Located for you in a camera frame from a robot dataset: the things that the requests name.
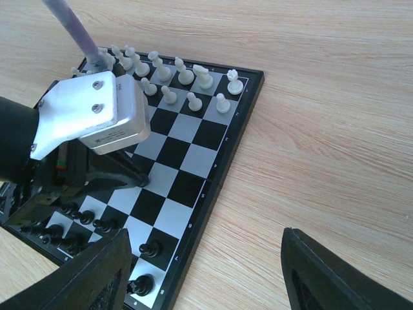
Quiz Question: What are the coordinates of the black rook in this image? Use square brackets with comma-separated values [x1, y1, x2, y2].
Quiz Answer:
[126, 274, 154, 296]

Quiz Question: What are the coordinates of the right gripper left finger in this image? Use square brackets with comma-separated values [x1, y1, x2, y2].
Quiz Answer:
[1, 229, 132, 309]

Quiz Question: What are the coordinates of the black pawn on b7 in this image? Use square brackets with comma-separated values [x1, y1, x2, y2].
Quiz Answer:
[92, 218, 119, 233]

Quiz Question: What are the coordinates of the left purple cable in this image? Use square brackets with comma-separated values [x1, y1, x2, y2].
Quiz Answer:
[41, 0, 106, 70]

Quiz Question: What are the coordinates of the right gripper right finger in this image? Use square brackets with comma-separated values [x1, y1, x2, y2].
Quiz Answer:
[281, 228, 412, 309]

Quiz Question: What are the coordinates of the black pawn on a7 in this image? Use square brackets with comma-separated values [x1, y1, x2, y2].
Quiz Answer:
[139, 240, 161, 258]

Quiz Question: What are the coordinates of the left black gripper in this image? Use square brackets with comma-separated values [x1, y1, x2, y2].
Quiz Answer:
[1, 98, 149, 223]

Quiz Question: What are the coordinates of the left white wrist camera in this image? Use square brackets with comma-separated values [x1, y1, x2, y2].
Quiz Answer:
[30, 71, 150, 160]

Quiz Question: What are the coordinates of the black grey chess board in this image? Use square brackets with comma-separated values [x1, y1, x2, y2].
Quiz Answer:
[1, 57, 265, 309]

